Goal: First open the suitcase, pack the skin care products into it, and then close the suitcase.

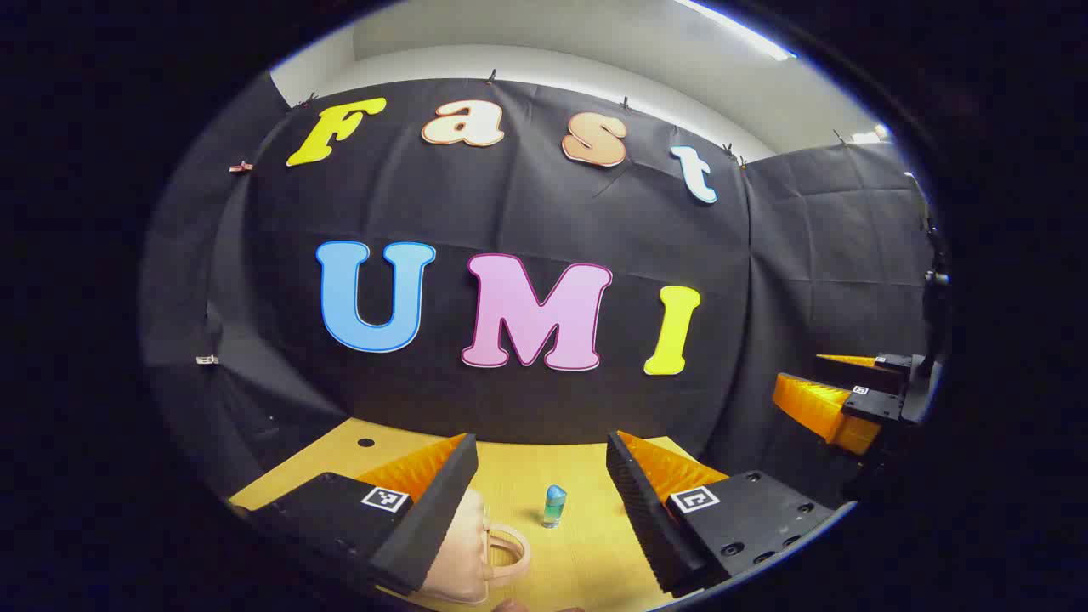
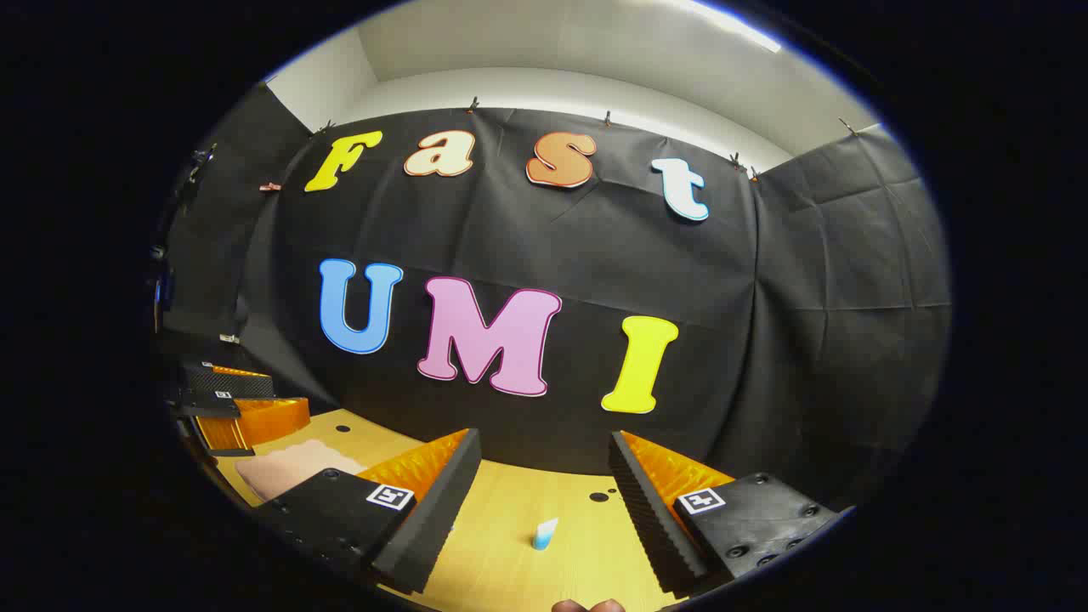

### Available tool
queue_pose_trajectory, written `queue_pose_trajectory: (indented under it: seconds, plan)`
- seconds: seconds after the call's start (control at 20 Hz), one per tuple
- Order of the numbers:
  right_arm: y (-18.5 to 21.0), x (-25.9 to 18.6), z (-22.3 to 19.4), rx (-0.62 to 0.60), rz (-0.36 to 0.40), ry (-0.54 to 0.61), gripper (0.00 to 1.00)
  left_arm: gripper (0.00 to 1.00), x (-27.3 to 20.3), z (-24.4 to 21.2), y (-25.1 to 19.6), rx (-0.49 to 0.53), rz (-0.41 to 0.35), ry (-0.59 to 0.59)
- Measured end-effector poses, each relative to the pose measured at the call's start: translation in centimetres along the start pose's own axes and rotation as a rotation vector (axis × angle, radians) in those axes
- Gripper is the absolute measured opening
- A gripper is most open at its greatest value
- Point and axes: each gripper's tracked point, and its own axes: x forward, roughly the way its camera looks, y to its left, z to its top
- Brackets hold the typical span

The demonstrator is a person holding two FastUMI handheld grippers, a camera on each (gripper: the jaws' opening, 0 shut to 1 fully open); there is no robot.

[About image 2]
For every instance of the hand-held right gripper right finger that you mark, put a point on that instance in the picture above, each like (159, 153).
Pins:
(756, 514)

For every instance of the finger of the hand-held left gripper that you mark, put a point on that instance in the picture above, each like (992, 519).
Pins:
(229, 384)
(204, 404)

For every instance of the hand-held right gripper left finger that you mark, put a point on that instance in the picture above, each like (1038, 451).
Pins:
(340, 510)

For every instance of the pink suitcase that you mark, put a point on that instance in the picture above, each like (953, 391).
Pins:
(289, 472)

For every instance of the white tube with blue cap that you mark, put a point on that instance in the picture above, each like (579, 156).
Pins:
(544, 535)

